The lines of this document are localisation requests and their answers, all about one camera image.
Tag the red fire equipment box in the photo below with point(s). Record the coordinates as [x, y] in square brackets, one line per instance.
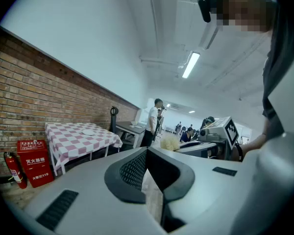
[35, 163]

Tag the pink checkered tablecloth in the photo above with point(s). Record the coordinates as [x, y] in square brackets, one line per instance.
[76, 141]

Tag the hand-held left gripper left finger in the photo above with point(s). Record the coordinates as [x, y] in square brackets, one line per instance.
[88, 204]

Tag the long ceiling light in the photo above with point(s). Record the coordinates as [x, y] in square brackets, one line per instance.
[191, 65]

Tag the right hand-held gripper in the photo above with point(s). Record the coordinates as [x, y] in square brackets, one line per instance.
[220, 131]

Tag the person's head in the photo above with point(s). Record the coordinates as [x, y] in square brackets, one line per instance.
[242, 8]

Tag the black head-mounted camera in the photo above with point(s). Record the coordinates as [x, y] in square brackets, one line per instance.
[205, 10]

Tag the red fire extinguisher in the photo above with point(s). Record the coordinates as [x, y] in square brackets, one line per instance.
[14, 170]

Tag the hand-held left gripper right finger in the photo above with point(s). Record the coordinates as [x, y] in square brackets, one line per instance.
[205, 192]

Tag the dark grey desk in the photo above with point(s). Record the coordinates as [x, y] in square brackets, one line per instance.
[132, 130]

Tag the person's right forearm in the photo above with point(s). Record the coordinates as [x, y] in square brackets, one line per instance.
[252, 146]

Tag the yellow sponge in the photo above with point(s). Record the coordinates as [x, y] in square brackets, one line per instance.
[169, 143]

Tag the person's black shirt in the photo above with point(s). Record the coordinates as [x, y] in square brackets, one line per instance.
[279, 57]

